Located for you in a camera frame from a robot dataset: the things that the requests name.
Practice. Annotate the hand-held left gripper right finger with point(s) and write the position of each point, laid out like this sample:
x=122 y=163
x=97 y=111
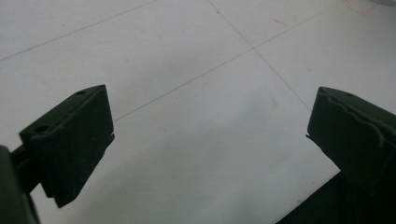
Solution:
x=351 y=137

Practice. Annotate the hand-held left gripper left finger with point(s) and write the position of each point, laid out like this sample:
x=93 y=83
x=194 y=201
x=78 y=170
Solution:
x=71 y=143

